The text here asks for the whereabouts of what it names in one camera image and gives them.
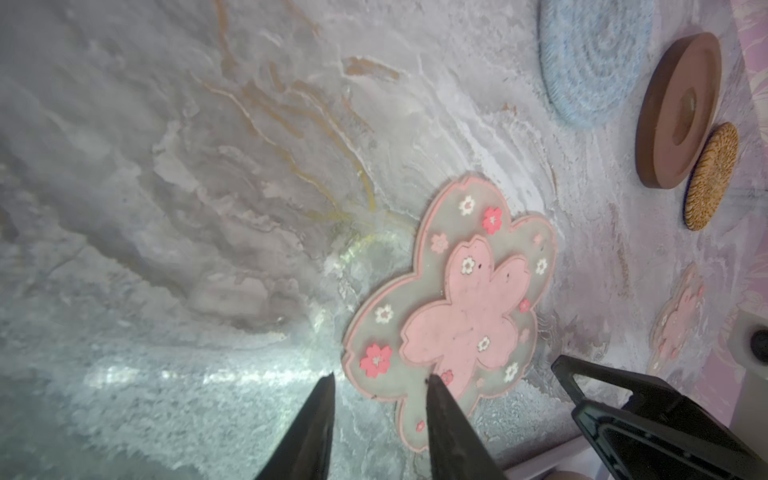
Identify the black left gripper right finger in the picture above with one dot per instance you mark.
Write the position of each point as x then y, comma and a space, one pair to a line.
455, 450

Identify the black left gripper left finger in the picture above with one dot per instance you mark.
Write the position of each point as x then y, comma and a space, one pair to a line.
305, 450

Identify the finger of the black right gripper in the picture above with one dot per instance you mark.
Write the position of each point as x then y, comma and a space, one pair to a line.
659, 433

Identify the pink flower silicone coaster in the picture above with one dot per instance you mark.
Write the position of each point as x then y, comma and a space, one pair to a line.
677, 320

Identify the woven rattan round coaster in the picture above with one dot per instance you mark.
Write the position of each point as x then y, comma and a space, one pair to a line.
711, 176

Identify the brown wooden round coaster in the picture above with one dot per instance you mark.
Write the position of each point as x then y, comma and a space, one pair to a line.
678, 110

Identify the blue woven round coaster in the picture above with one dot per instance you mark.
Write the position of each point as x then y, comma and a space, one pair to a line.
590, 54

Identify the lilac plastic tray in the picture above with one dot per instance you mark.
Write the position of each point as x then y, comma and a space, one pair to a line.
575, 457

